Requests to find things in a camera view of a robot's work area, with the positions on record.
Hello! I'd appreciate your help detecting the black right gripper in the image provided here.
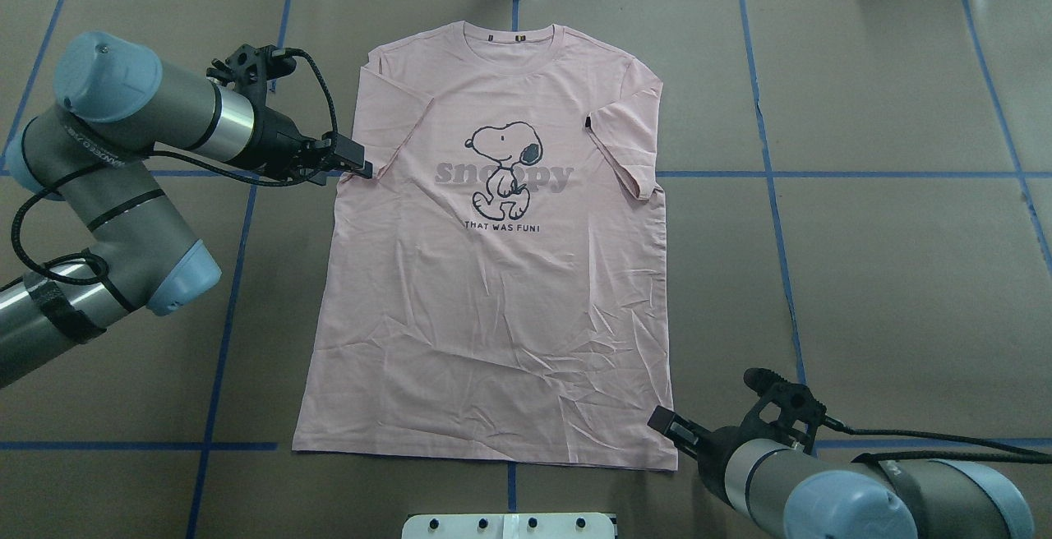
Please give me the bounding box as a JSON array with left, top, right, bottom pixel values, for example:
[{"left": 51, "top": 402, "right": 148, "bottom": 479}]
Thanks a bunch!
[{"left": 647, "top": 405, "right": 751, "bottom": 486}]

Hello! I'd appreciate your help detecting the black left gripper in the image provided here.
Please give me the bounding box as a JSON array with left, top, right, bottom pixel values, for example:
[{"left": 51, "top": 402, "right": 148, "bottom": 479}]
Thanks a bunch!
[{"left": 247, "top": 108, "right": 373, "bottom": 186}]

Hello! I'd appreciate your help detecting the pink Snoopy t-shirt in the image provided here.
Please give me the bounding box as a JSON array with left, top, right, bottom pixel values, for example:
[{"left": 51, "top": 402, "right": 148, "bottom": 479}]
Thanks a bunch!
[{"left": 292, "top": 21, "right": 679, "bottom": 472}]

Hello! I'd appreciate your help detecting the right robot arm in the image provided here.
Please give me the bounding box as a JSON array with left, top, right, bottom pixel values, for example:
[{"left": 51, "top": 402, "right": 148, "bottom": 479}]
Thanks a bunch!
[{"left": 648, "top": 407, "right": 1036, "bottom": 538}]

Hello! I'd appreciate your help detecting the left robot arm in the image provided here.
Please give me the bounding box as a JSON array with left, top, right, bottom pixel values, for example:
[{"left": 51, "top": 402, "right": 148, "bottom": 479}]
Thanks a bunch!
[{"left": 1, "top": 31, "right": 373, "bottom": 386}]

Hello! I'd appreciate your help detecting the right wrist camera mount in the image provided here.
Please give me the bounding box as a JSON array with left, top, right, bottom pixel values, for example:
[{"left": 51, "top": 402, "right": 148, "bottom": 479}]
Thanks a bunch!
[{"left": 740, "top": 367, "right": 827, "bottom": 456}]

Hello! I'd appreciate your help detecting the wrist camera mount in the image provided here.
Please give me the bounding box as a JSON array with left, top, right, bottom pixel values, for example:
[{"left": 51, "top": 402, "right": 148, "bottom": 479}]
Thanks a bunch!
[
  {"left": 740, "top": 367, "right": 827, "bottom": 456},
  {"left": 205, "top": 44, "right": 297, "bottom": 106}
]

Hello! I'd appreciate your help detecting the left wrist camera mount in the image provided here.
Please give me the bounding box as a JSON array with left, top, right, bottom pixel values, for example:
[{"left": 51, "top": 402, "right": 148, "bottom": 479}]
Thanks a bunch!
[{"left": 205, "top": 44, "right": 297, "bottom": 106}]

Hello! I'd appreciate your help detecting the white pedestal column base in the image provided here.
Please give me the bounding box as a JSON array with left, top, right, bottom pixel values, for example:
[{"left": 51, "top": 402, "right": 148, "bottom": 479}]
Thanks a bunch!
[{"left": 401, "top": 512, "right": 620, "bottom": 538}]

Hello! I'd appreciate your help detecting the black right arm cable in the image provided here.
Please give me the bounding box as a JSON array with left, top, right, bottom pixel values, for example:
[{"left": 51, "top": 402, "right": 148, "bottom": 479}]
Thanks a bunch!
[{"left": 822, "top": 414, "right": 1052, "bottom": 466}]

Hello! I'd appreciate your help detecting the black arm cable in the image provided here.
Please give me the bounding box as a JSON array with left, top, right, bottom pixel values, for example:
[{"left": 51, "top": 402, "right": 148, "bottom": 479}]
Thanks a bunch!
[
  {"left": 822, "top": 414, "right": 1052, "bottom": 466},
  {"left": 11, "top": 48, "right": 339, "bottom": 287}
]

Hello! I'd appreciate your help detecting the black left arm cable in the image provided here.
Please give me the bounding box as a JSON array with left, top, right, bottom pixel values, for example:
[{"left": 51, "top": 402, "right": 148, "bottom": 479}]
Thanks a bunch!
[{"left": 11, "top": 48, "right": 339, "bottom": 287}]

